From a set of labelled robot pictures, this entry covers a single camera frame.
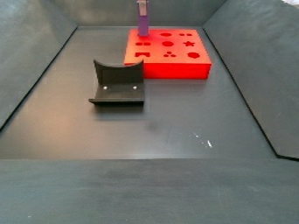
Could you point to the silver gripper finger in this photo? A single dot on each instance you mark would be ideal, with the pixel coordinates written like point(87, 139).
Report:
point(142, 7)

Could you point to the purple rectangular block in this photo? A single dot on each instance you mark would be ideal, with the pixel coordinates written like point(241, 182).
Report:
point(143, 22)

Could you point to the red shape sorter block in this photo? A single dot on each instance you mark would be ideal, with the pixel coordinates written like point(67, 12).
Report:
point(173, 52)

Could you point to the black curved holder bracket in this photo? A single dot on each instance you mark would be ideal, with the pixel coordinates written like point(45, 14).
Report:
point(121, 83)

